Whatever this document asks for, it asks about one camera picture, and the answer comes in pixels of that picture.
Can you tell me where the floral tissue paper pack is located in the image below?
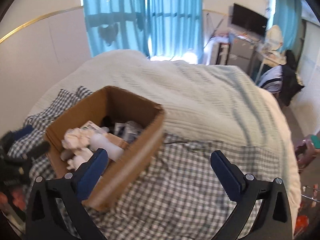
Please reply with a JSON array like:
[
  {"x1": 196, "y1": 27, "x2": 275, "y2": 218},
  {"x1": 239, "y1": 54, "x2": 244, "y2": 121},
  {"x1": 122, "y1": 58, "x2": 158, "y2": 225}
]
[{"x1": 114, "y1": 121, "x2": 143, "y2": 144}]

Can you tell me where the white suitcase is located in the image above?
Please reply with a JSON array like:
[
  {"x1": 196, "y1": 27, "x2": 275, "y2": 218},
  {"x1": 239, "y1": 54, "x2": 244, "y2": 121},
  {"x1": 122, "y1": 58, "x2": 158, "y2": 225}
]
[{"x1": 207, "y1": 36, "x2": 230, "y2": 65}]

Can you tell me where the white spray bottle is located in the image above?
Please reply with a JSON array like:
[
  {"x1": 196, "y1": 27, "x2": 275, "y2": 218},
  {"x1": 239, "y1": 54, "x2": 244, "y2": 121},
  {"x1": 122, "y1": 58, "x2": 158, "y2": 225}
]
[{"x1": 89, "y1": 133, "x2": 124, "y2": 161}]

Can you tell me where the checkered gingham cloth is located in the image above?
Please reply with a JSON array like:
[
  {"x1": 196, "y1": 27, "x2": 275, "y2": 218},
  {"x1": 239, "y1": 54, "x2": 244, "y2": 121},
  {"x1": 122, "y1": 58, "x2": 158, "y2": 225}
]
[{"x1": 8, "y1": 86, "x2": 281, "y2": 239}]

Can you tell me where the white green box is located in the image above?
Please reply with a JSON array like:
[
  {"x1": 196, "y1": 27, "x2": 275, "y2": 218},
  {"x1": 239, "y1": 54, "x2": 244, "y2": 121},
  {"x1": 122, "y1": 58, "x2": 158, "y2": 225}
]
[{"x1": 80, "y1": 120, "x2": 109, "y2": 134}]

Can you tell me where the white desk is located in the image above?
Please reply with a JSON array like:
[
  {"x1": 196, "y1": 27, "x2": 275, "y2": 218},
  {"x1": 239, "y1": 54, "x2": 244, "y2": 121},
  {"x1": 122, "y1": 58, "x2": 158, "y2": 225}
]
[{"x1": 255, "y1": 51, "x2": 286, "y2": 84}]

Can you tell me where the blue curtain right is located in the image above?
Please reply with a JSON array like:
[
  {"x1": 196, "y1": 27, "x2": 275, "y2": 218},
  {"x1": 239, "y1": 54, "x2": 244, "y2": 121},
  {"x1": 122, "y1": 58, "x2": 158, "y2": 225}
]
[{"x1": 145, "y1": 0, "x2": 203, "y2": 64}]

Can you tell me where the light green knit blanket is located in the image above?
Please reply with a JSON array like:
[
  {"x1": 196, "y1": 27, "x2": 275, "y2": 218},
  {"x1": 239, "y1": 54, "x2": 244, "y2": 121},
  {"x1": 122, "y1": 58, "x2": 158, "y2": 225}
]
[{"x1": 30, "y1": 50, "x2": 301, "y2": 219}]

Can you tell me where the black wall television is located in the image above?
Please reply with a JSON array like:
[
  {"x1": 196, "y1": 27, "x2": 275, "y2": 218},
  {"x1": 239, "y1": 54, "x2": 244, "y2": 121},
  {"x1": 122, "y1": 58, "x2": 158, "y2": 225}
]
[{"x1": 231, "y1": 3, "x2": 268, "y2": 37}]

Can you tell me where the grey mini fridge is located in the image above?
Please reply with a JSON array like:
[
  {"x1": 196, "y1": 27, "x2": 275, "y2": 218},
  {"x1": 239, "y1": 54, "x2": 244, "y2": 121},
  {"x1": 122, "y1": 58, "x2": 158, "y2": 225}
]
[{"x1": 227, "y1": 34, "x2": 254, "y2": 74}]

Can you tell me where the blue curtain left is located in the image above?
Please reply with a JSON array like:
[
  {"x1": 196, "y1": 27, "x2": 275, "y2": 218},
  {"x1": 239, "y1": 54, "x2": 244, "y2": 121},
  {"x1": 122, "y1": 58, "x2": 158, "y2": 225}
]
[{"x1": 83, "y1": 0, "x2": 150, "y2": 57}]

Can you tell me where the brown cardboard box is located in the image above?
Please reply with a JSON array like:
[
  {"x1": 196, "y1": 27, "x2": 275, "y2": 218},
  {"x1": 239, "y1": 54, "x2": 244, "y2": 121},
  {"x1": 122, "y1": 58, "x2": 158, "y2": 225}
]
[{"x1": 45, "y1": 86, "x2": 165, "y2": 211}]

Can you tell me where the blue curtain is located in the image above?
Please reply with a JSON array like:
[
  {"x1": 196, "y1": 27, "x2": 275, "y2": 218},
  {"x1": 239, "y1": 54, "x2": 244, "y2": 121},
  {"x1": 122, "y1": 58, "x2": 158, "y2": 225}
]
[
  {"x1": 145, "y1": 0, "x2": 203, "y2": 64},
  {"x1": 83, "y1": 0, "x2": 150, "y2": 57}
]

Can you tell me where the person left hand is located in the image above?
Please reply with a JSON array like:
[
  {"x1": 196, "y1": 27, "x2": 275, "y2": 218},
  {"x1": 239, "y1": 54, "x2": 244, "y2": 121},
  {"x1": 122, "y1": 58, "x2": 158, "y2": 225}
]
[{"x1": 1, "y1": 187, "x2": 25, "y2": 211}]

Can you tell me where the white wardrobe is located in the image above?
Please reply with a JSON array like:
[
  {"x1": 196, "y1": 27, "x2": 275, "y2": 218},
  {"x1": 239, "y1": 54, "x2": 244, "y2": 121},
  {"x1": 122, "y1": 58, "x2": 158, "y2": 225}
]
[{"x1": 291, "y1": 21, "x2": 319, "y2": 135}]

